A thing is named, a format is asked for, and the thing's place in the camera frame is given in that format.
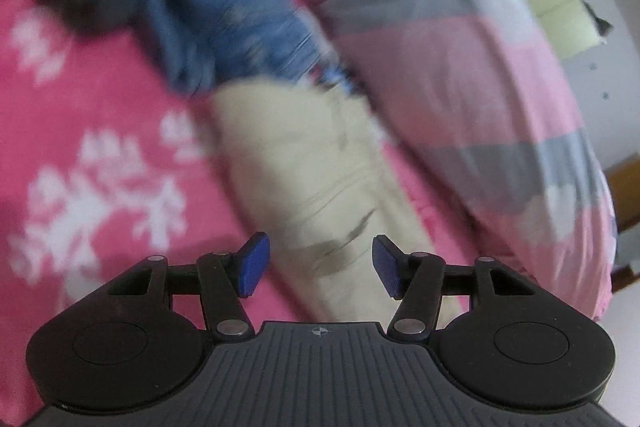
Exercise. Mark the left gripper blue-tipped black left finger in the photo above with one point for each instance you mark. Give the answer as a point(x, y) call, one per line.
point(227, 278)

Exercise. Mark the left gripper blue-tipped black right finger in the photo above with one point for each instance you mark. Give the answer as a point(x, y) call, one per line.
point(414, 280)

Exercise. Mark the beige cotton jacket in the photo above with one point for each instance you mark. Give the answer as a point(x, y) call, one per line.
point(305, 168)

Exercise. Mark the pink floral bed sheet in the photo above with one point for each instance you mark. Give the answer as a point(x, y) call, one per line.
point(101, 166)

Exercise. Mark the brown wooden door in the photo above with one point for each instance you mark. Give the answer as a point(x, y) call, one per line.
point(623, 181)

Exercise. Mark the pink grey checked duvet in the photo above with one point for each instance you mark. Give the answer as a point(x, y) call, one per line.
point(475, 91)

